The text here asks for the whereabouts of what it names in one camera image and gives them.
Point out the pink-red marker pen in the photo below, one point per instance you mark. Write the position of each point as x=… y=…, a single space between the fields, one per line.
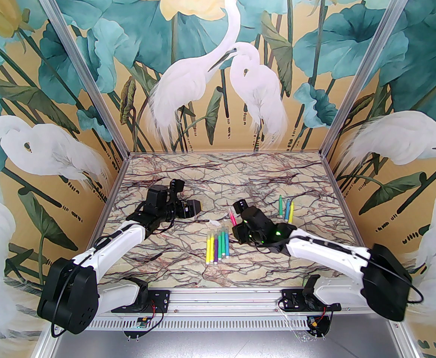
x=233 y=217

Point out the yellow marker pen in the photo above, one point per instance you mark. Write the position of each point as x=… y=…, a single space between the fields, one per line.
x=291 y=212
x=208 y=250

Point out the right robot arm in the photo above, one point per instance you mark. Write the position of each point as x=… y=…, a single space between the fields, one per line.
x=326 y=252

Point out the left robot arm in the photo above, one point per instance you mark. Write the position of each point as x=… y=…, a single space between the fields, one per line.
x=106 y=244

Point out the perforated metal panel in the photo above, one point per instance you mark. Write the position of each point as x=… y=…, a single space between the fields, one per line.
x=221 y=323

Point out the grey metal sheet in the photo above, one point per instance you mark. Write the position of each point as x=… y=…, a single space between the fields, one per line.
x=221 y=345

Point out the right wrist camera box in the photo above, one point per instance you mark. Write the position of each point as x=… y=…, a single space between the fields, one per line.
x=257 y=220

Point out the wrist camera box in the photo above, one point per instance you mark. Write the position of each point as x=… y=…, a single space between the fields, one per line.
x=156 y=200
x=257 y=220

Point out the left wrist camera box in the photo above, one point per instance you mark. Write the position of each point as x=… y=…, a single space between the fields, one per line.
x=156 y=200

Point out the aluminium slotted frame rail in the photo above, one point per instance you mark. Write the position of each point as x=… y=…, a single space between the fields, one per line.
x=225 y=300

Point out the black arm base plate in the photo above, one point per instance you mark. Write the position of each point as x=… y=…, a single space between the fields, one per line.
x=160 y=298
x=290 y=298

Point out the aluminium frame post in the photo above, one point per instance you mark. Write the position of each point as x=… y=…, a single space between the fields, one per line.
x=85 y=69
x=367 y=69

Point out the aluminium frame bar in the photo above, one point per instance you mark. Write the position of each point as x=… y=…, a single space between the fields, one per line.
x=408 y=345
x=46 y=345

